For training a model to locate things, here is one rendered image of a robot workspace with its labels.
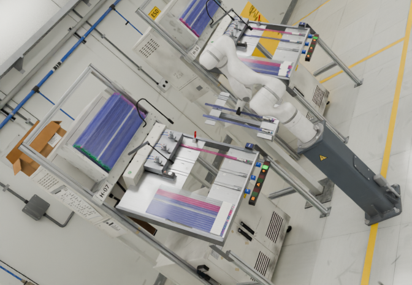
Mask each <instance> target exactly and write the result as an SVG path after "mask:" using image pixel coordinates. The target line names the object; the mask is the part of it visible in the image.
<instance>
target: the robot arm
mask: <svg viewBox="0 0 412 285"><path fill-rule="evenodd" d="M199 62H200V65H201V66H202V67H203V68H204V69H207V70H210V69H213V68H214V67H215V66H216V67H217V68H218V69H219V70H220V71H221V72H222V73H223V74H224V75H225V76H226V77H227V79H228V81H229V84H230V86H231V88H232V90H233V92H234V93H235V94H236V95H237V96H238V101H237V105H236V107H235V109H236V110H237V112H236V115H239V116H240V114H241V111H242V109H243V107H244V105H245V102H249V101H250V109H251V111H252V112H253V113H255V114H257V115H259V116H272V117H274V118H276V119H277V120H278V121H280V122H281V123H282V124H283V125H284V126H285V127H286V128H287V129H289V130H290V131H291V132H292V133H293V134H294V135H295V136H296V137H297V138H298V141H297V146H298V147H299V148H300V149H306V148H308V147H310V146H312V145H313V144H314V143H315V142H316V141H317V140H318V139H319V138H320V136H321V135H322V133H323V130H324V126H323V125H322V124H321V123H315V124H313V123H311V122H310V121H309V120H308V119H307V118H306V117H305V116H304V115H303V114H302V113H301V112H300V111H299V110H298V109H297V108H296V107H295V106H294V105H292V104H291V103H290V102H286V103H284V104H281V105H279V106H277V107H273V106H274V105H275V104H276V103H277V102H278V101H279V100H280V98H281V97H282V96H283V95H284V93H285V91H286V85H285V84H284V83H283V82H282V81H281V80H280V79H278V78H275V77H269V76H266V75H261V74H259V73H257V72H255V71H253V70H251V69H250V68H249V67H248V66H247V65H245V64H244V63H243V62H242V61H241V60H240V59H239V58H238V56H237V53H236V49H235V43H234V41H233V40H232V38H231V37H229V36H226V35H223V36H219V37H218V38H217V39H216V40H215V41H214V42H213V43H212V44H209V45H207V46H206V47H205V49H204V51H203V52H202V54H201V55H200V58H199ZM254 84H261V85H262V88H261V89H260V90H259V91H258V92H257V93H256V94H255V95H254V97H253V98H252V89H253V85H254ZM251 98H252V99H251Z"/></svg>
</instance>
